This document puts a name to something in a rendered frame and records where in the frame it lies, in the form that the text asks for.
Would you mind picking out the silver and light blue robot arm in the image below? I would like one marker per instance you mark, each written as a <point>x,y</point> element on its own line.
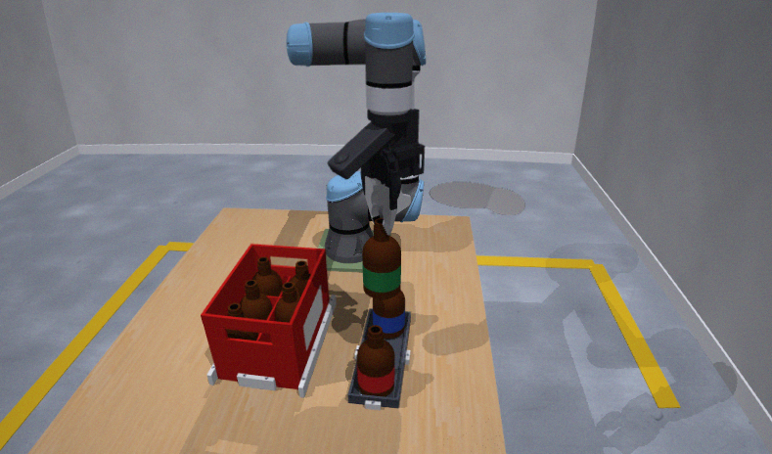
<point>385,43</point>

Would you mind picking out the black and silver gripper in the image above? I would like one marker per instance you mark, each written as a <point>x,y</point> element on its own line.
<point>398,158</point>

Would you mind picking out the red plastic crate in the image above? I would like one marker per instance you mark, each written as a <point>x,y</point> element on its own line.
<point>282,349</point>

